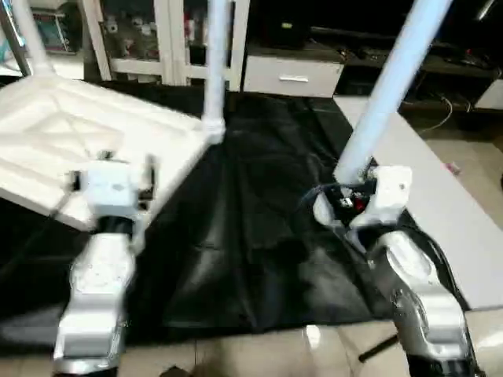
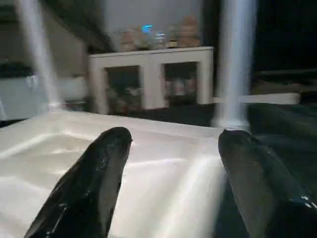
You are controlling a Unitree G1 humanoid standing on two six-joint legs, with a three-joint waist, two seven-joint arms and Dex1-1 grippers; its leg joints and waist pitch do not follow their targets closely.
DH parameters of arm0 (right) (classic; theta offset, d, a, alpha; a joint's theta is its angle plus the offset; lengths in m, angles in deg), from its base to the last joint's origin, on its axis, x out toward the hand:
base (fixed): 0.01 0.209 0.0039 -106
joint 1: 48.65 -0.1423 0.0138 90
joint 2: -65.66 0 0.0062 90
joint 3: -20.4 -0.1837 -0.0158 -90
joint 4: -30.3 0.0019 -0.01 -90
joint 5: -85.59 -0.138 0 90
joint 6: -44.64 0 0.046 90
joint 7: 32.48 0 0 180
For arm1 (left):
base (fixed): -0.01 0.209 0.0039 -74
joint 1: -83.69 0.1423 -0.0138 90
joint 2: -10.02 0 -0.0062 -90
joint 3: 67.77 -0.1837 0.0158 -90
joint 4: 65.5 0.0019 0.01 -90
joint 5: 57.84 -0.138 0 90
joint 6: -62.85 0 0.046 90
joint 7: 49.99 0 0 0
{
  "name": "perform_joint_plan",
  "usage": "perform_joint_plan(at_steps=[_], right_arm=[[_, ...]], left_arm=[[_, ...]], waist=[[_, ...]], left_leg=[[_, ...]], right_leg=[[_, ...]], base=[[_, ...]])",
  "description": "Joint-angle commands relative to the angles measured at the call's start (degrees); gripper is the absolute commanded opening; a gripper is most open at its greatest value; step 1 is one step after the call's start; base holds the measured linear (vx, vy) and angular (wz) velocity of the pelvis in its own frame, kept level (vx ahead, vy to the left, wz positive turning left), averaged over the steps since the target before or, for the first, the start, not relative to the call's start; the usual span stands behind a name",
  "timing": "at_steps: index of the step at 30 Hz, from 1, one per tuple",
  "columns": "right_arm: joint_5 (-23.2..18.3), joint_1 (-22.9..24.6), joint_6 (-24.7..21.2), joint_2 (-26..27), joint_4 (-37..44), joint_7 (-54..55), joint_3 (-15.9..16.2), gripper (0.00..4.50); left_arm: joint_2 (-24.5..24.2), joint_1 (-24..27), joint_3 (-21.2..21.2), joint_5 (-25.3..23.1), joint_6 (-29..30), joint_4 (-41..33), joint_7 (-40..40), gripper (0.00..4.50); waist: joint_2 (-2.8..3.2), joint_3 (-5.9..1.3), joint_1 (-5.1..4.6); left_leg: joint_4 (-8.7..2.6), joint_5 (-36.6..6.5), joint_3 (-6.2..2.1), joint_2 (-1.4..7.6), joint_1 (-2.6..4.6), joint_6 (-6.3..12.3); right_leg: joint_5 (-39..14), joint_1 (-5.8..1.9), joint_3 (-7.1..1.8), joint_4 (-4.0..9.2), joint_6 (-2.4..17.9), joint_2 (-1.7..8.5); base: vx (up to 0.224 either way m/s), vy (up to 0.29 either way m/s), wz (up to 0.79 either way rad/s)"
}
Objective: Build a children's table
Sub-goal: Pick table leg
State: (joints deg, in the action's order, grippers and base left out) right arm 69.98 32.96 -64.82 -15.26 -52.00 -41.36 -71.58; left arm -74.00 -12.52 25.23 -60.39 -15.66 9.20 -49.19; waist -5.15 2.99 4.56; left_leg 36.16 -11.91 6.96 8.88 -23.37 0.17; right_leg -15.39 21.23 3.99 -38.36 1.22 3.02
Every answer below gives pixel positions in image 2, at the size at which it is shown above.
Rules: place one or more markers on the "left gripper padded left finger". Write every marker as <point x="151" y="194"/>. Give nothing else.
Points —
<point x="94" y="188"/>

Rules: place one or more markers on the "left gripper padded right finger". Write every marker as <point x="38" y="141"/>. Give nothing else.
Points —
<point x="267" y="193"/>

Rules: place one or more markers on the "white plastic table leg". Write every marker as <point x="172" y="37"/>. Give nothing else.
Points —
<point x="237" y="59"/>
<point x="37" y="49"/>

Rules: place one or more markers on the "white plastic table top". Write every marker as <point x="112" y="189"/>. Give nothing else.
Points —
<point x="163" y="173"/>

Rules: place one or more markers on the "black work mat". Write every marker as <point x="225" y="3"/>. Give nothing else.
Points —
<point x="287" y="124"/>

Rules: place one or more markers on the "white glass-door cabinet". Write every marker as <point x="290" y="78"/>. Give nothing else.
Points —
<point x="148" y="74"/>

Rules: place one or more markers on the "brown teddy bear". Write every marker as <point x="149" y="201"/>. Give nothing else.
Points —
<point x="188" y="32"/>

